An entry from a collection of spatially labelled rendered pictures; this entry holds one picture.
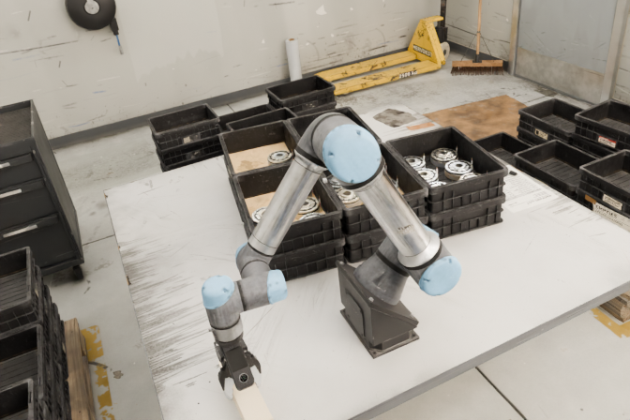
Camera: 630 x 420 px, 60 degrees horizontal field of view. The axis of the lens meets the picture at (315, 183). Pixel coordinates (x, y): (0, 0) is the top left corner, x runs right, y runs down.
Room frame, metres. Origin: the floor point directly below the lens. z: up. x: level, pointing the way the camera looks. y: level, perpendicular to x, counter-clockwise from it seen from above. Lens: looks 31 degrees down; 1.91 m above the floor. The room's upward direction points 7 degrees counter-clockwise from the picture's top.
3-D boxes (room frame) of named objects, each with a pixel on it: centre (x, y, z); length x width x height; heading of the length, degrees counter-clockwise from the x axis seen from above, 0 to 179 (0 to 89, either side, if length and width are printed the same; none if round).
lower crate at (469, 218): (1.75, -0.48, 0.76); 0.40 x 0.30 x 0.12; 13
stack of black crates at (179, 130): (3.20, 0.77, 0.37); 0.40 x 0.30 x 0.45; 112
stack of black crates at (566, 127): (2.85, -1.47, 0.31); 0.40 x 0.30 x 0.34; 22
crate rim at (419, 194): (1.68, -0.18, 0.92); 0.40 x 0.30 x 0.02; 13
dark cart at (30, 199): (2.64, 1.62, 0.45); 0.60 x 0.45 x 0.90; 22
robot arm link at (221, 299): (0.98, 0.25, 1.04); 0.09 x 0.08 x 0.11; 104
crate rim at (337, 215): (1.61, 0.11, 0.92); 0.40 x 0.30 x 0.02; 13
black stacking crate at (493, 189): (1.75, -0.48, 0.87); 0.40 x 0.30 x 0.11; 13
